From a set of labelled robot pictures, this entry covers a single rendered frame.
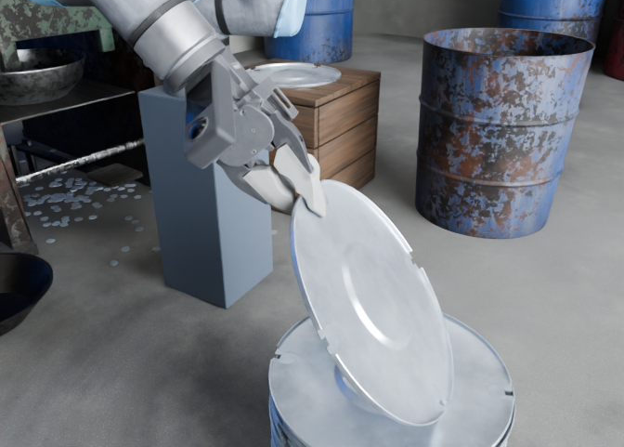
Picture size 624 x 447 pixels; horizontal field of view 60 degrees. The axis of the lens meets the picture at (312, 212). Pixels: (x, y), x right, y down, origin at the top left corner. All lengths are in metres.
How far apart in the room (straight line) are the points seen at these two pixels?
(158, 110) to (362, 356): 0.70
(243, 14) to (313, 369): 0.61
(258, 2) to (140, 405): 0.72
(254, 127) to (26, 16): 1.02
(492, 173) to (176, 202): 0.77
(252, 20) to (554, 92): 0.74
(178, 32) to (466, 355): 0.51
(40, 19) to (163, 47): 0.98
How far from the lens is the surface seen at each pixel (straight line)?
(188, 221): 1.15
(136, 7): 0.57
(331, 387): 0.68
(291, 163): 0.56
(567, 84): 1.44
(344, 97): 1.53
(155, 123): 1.12
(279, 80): 1.60
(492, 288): 1.33
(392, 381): 0.58
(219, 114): 0.49
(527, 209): 1.53
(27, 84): 1.63
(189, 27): 0.56
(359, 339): 0.56
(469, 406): 0.68
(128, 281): 1.35
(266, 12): 1.00
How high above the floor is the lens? 0.72
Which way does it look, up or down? 27 degrees down
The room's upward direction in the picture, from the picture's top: straight up
